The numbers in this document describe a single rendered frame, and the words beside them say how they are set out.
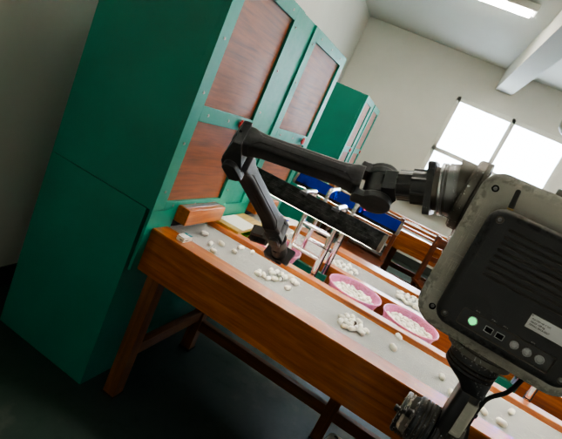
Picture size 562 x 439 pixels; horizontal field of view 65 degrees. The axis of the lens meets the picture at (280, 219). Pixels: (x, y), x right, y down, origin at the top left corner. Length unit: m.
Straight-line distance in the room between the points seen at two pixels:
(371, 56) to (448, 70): 1.08
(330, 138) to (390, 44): 2.79
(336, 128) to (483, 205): 3.61
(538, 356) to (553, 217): 0.25
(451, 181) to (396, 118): 5.80
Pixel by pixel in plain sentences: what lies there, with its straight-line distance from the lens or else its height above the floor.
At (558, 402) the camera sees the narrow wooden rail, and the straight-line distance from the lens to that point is 2.39.
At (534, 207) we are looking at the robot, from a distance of 0.94.
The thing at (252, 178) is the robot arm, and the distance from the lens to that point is 1.23.
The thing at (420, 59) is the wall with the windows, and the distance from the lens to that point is 6.91.
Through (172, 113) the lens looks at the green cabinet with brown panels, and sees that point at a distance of 1.69.
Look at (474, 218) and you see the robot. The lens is 0.94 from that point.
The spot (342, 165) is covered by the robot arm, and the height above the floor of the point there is 1.32.
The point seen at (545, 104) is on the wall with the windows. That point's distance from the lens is 6.99.
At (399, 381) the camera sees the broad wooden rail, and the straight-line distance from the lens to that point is 1.55.
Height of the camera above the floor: 1.40
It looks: 14 degrees down
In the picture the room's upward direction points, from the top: 25 degrees clockwise
